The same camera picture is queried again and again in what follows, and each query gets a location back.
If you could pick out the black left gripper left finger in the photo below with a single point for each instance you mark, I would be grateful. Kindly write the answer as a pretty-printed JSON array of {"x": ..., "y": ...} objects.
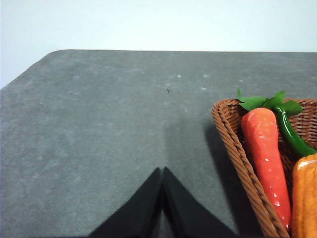
[{"x": 139, "y": 216}]

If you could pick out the brown wicker basket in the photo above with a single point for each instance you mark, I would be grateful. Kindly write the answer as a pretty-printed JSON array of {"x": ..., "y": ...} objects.
[{"x": 228, "y": 115}]

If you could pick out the orange toy carrot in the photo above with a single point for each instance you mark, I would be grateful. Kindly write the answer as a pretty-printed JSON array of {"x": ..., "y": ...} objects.
[{"x": 260, "y": 132}]

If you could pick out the yellow toy corn cob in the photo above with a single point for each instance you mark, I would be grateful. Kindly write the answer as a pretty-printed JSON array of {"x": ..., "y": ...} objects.
[{"x": 304, "y": 197}]

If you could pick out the green toy chili pepper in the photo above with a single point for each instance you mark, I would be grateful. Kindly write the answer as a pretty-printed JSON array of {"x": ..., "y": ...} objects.
[{"x": 292, "y": 136}]

